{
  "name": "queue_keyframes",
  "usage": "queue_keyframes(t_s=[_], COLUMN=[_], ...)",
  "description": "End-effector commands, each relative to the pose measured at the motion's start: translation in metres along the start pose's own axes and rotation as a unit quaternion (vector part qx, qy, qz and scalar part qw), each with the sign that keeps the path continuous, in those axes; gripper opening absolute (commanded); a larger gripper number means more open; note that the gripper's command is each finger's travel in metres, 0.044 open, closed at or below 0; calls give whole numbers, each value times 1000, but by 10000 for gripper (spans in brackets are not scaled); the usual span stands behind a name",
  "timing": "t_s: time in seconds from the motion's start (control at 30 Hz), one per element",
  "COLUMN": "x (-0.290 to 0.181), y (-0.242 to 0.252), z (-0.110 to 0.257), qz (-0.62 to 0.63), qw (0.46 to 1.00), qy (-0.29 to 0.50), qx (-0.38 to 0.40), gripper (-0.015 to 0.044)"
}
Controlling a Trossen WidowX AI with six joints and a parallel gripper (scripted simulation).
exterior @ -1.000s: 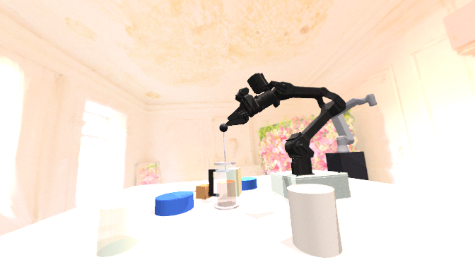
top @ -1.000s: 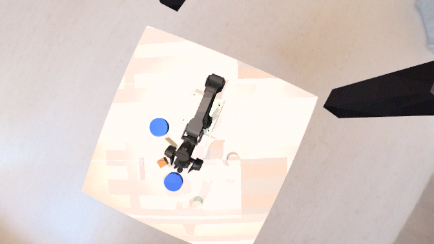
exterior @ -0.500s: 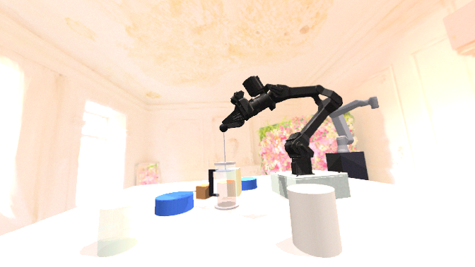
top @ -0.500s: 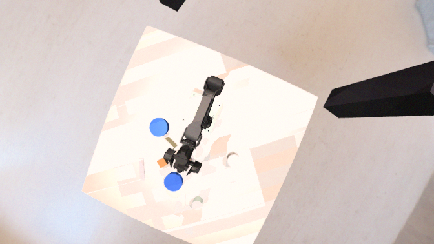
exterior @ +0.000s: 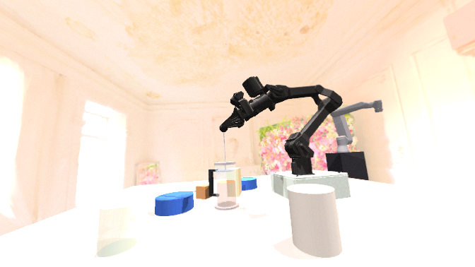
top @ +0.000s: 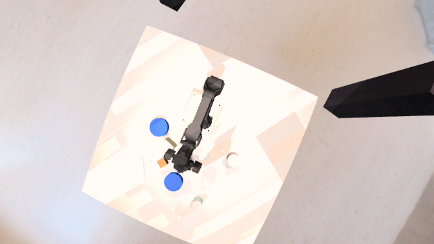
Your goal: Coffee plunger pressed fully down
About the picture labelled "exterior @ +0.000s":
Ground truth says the glass french press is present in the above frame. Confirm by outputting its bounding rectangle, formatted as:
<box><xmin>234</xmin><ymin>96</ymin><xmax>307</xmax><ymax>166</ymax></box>
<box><xmin>209</xmin><ymin>125</ymin><xmax>240</xmax><ymax>210</ymax></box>

